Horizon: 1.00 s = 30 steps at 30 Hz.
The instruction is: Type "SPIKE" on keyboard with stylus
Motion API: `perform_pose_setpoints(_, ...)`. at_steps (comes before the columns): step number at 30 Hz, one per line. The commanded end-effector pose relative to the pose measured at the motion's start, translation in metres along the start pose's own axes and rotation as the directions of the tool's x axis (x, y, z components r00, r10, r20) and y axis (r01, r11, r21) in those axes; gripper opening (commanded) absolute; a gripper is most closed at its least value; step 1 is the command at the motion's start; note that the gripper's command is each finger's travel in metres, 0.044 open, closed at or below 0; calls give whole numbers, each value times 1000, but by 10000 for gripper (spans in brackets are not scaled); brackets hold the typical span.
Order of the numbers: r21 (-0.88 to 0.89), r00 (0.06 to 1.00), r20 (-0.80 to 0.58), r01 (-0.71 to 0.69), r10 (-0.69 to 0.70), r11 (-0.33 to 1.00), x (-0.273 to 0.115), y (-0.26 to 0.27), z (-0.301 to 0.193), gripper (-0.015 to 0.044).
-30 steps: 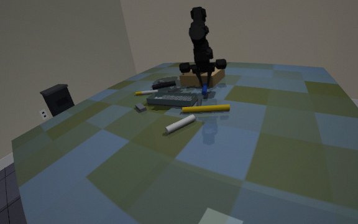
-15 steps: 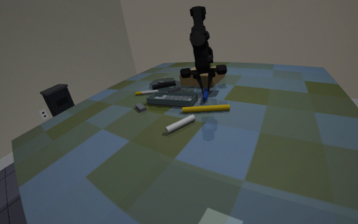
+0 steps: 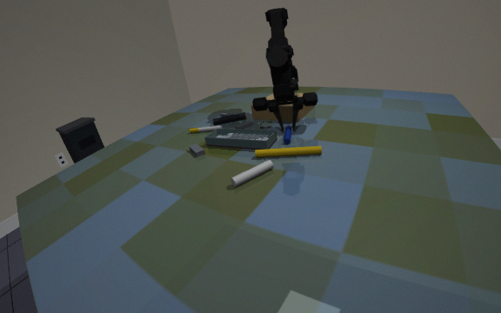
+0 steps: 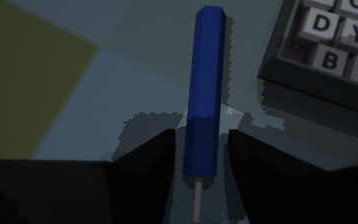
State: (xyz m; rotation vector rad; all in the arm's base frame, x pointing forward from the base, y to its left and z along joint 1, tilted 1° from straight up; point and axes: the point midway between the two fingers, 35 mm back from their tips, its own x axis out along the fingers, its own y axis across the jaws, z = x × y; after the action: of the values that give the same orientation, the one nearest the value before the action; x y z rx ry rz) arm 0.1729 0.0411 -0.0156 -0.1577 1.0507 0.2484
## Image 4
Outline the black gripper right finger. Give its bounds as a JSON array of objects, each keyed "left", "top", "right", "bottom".
[{"left": 228, "top": 129, "right": 358, "bottom": 224}]

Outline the blue stylus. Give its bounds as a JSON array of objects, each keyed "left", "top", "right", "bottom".
[{"left": 182, "top": 6, "right": 226, "bottom": 224}]

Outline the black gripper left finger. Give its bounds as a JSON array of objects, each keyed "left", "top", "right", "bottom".
[{"left": 0, "top": 129, "right": 176, "bottom": 224}]

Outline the keyboard with grey letter keys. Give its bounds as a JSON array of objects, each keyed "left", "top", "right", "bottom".
[{"left": 257, "top": 0, "right": 358, "bottom": 112}]

